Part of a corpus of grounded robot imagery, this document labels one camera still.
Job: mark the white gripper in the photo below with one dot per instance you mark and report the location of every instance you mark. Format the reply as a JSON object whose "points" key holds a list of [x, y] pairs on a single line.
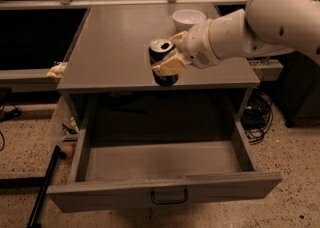
{"points": [[197, 46]]}

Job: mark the dark blue pepsi can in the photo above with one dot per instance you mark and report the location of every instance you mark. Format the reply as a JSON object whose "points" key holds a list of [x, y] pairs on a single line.
{"points": [[159, 50]]}

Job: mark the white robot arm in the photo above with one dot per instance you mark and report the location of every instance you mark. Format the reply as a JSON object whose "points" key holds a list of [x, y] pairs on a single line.
{"points": [[261, 28]]}

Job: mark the grey cabinet counter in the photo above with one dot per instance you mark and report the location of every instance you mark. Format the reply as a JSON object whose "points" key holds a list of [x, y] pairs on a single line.
{"points": [[111, 54]]}

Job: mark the open grey top drawer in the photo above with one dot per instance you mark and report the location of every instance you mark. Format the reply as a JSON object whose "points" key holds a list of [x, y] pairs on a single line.
{"points": [[190, 140]]}

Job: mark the white ceramic bowl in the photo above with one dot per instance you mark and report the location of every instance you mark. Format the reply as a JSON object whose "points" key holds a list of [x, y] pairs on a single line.
{"points": [[186, 18]]}

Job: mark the yellow crumpled cloth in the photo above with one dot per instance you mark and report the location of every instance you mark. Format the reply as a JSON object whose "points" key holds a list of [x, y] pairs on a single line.
{"points": [[57, 71]]}

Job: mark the black pole on floor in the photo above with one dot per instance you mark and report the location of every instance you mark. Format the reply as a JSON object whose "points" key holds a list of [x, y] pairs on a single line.
{"points": [[35, 213]]}

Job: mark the black drawer handle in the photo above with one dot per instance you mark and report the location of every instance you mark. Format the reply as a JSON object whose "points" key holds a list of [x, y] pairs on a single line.
{"points": [[169, 197]]}

